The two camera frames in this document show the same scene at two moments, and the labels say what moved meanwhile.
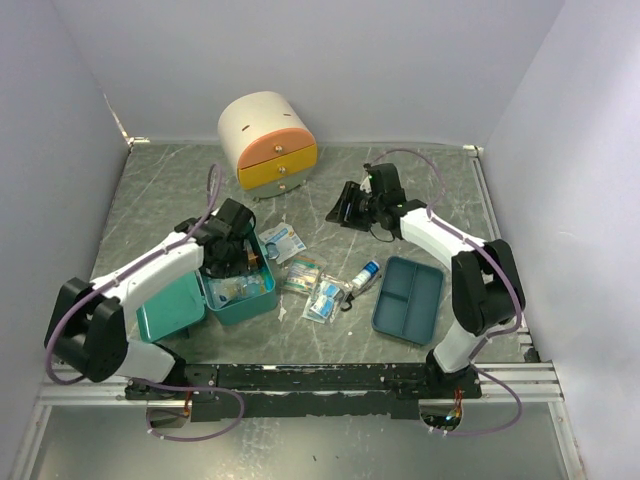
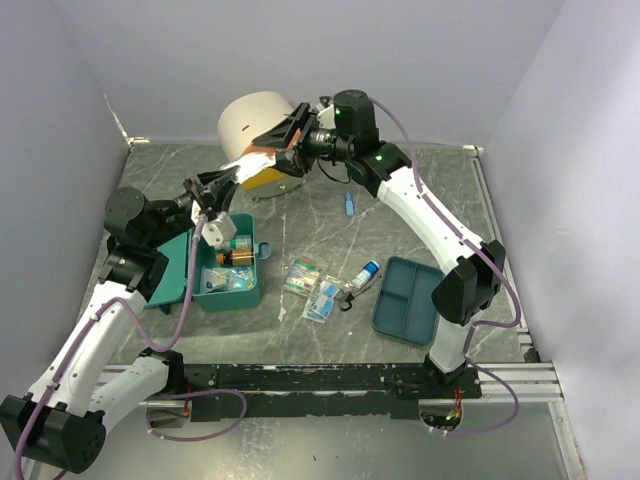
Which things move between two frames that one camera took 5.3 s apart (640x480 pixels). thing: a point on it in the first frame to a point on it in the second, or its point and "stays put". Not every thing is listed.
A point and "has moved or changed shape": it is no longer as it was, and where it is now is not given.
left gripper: (239, 265) to (205, 193)
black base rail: (361, 391) stays put
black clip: (349, 299) stays put
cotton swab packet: (304, 274) stays put
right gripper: (344, 209) to (293, 159)
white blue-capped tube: (363, 280) stays put
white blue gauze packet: (282, 242) to (251, 162)
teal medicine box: (247, 293) has moved or changed shape
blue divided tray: (408, 300) stays put
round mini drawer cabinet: (269, 140) stays put
